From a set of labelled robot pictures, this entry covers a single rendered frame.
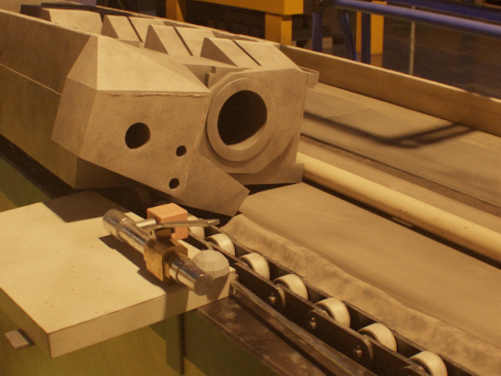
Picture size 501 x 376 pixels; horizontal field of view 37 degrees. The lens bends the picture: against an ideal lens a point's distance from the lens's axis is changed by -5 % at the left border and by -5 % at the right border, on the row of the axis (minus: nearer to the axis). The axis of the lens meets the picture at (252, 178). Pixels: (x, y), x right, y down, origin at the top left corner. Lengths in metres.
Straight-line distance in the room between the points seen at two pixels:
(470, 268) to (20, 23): 0.74
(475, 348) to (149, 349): 0.38
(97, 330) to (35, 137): 0.46
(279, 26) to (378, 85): 4.29
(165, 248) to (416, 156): 0.68
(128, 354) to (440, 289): 0.39
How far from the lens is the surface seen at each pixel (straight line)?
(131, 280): 0.77
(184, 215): 0.85
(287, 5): 5.90
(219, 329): 0.75
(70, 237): 0.88
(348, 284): 0.87
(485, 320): 0.82
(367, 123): 1.52
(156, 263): 0.75
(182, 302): 0.76
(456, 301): 0.86
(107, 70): 0.89
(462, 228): 0.97
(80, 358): 1.16
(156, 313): 0.75
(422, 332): 0.80
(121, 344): 0.98
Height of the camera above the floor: 1.15
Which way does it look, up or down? 19 degrees down
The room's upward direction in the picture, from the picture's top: 1 degrees clockwise
